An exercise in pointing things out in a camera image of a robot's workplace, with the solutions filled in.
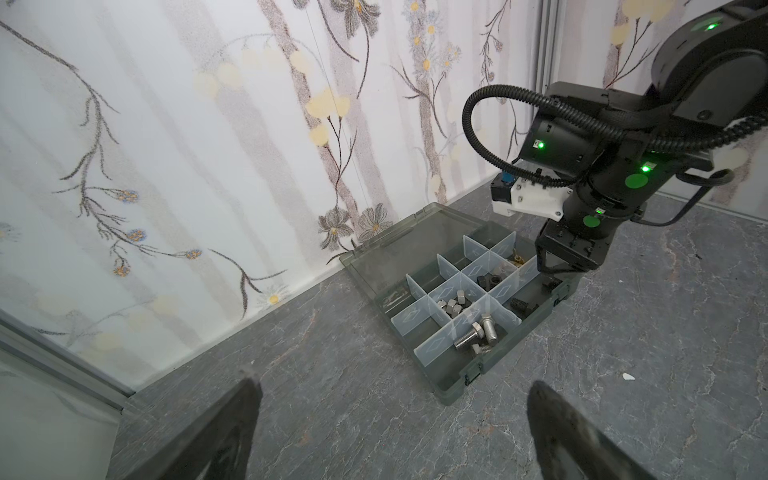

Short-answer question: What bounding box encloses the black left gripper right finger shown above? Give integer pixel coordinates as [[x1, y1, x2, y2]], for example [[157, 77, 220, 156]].
[[527, 380, 653, 479]]

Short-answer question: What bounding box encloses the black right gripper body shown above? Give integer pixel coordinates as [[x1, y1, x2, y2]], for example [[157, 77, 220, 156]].
[[535, 220, 614, 272]]

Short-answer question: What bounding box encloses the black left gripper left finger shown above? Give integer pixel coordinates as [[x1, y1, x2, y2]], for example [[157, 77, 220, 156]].
[[128, 377, 263, 479]]

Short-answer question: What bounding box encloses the black hex bolt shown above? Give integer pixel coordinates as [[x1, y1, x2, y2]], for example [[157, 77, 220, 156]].
[[508, 298, 539, 320]]

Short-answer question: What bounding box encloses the black nut pair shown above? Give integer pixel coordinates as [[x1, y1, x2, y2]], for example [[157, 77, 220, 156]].
[[476, 273, 503, 292]]

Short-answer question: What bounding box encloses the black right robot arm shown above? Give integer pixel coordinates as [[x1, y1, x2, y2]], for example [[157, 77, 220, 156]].
[[461, 1, 767, 274]]

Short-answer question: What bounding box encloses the green plastic compartment organizer box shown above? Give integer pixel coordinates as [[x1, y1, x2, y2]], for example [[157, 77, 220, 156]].
[[340, 203, 581, 406]]

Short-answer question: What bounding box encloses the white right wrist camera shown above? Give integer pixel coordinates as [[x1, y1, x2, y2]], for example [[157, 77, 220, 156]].
[[490, 172, 573, 222]]

